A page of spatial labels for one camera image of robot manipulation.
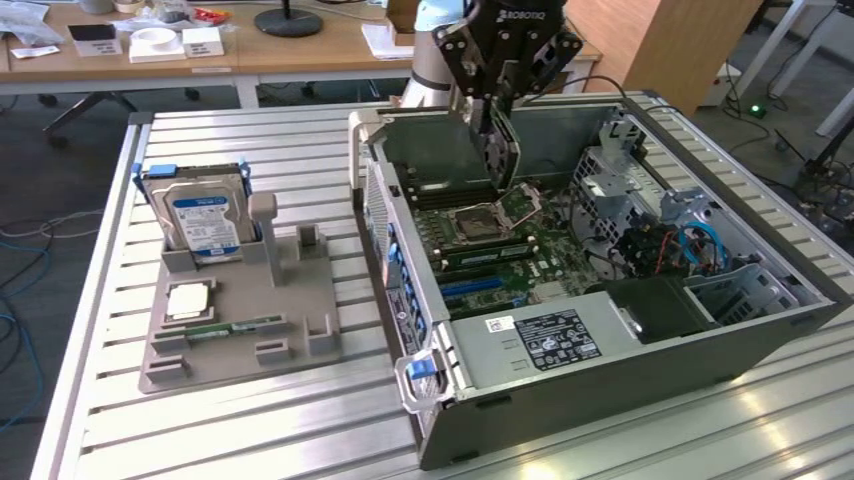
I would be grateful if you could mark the black round lamp base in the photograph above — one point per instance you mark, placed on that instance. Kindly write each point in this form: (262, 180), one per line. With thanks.
(289, 22)

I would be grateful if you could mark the silver CPU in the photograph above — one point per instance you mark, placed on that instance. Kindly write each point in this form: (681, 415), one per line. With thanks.
(187, 302)

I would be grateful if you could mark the white paper stack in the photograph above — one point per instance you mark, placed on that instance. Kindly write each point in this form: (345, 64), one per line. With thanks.
(384, 45)

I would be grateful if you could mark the open socket cover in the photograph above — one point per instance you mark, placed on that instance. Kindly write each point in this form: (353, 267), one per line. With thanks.
(524, 207)

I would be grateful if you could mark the small white box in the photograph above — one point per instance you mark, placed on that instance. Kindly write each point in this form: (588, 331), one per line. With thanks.
(202, 45)

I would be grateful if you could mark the blue expansion slot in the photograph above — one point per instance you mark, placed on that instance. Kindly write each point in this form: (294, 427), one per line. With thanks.
(470, 287)

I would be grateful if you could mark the open grey PC case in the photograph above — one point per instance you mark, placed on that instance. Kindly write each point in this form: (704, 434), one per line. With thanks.
(601, 400)

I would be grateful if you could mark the green motherboard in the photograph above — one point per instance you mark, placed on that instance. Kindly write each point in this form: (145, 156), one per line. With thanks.
(561, 260)

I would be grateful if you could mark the wooden cabinet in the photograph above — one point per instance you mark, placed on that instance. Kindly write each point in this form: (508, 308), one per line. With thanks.
(701, 40)

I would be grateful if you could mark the white table frame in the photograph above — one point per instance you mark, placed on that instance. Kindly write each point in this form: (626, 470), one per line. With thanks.
(788, 45)

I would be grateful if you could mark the grey parts rack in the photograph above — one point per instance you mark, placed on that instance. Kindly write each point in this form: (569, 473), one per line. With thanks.
(234, 280)

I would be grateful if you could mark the clear plastic bag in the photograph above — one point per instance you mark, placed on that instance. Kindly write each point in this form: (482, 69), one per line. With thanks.
(27, 25)

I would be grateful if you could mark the black graphics card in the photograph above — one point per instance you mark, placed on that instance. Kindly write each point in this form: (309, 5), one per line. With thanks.
(501, 150)

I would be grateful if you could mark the white card with red print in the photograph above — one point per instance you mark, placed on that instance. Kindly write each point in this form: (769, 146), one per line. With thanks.
(34, 51)

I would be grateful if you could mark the white box with tape roll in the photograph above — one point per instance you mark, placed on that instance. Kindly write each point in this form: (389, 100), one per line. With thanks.
(157, 45)

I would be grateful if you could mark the grey power supply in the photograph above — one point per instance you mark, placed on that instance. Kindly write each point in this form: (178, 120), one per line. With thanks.
(494, 360)

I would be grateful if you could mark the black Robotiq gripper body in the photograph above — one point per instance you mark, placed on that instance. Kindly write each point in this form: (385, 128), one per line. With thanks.
(517, 35)

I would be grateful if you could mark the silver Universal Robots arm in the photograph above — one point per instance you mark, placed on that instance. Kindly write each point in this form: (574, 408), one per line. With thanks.
(430, 65)

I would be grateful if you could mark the wooden desk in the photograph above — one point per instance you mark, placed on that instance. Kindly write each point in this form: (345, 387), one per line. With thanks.
(101, 67)

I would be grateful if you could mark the black and white label block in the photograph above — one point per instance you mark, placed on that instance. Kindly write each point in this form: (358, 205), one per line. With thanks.
(95, 40)

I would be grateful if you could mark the grey metal disk bay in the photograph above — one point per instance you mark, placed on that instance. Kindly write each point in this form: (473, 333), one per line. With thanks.
(741, 295)

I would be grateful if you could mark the black office chair base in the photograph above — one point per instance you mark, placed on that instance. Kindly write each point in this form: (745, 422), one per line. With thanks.
(81, 115)

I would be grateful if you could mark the black stand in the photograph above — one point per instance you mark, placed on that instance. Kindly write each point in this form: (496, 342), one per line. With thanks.
(824, 160)

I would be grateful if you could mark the perforated metal drive cage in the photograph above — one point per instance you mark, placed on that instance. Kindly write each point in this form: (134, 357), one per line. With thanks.
(608, 200)

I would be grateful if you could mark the brown cardboard box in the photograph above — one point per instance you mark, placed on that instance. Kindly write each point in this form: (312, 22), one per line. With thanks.
(401, 15)

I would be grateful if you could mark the hard disk with blue caddy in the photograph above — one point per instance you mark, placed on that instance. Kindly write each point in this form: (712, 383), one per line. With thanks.
(201, 220)

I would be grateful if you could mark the device with green light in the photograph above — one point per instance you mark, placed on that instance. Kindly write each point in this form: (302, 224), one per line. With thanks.
(756, 110)

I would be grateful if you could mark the CPU socket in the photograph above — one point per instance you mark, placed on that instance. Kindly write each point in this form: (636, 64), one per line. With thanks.
(481, 225)

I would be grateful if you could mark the black plastic shroud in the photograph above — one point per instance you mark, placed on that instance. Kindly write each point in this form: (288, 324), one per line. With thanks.
(654, 310)

